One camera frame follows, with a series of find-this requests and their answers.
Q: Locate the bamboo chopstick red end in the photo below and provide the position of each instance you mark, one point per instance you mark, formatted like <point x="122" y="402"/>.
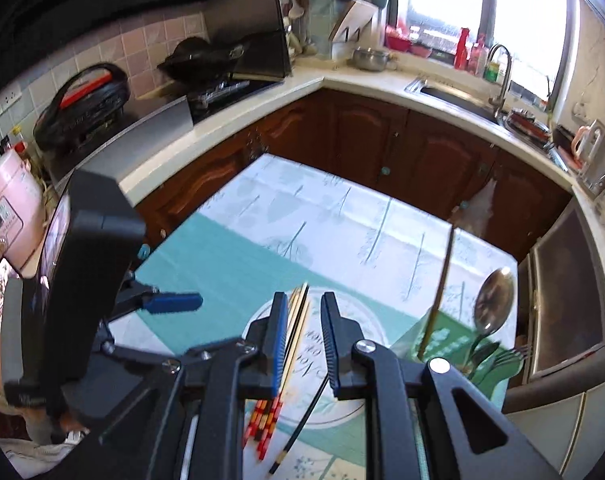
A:
<point x="262" y="422"/>
<point x="267" y="428"/>

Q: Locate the steel pot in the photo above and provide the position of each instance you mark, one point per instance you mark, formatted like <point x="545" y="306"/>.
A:
<point x="373" y="60"/>

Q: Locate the black chopstick gold band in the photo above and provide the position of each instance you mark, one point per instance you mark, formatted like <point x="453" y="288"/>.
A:
<point x="299" y="428"/>

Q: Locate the steel fork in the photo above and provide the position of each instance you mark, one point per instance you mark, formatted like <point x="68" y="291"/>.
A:
<point x="502" y="364"/>

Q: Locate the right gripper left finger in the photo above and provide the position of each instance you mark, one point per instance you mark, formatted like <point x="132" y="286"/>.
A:
<point x="263" y="371"/>

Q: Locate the kitchen faucet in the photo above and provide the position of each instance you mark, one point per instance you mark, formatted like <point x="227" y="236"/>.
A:
<point x="492" y="71"/>

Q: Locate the red bottle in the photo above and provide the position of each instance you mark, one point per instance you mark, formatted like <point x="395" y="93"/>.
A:
<point x="460" y="61"/>

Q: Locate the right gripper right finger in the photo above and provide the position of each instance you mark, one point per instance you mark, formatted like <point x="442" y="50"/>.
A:
<point x="346" y="375"/>

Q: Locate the brown wooden chopstick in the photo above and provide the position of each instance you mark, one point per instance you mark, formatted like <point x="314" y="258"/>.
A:
<point x="429" y="325"/>

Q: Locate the black wok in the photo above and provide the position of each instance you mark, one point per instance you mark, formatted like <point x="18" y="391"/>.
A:
<point x="196" y="63"/>

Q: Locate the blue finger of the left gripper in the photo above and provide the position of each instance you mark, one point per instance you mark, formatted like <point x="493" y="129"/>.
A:
<point x="172" y="302"/>

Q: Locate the leaf patterned teal tablecloth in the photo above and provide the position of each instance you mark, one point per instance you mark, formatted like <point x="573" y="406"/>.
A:
<point x="278" y="225"/>

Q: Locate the steel spoon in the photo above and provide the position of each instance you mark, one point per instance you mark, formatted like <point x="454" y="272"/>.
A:
<point x="492" y="306"/>

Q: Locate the pink rice cooker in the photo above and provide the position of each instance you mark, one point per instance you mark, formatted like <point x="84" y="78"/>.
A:
<point x="22" y="213"/>

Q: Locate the white electric kettle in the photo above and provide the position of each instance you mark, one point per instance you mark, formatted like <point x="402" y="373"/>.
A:
<point x="587" y="148"/>

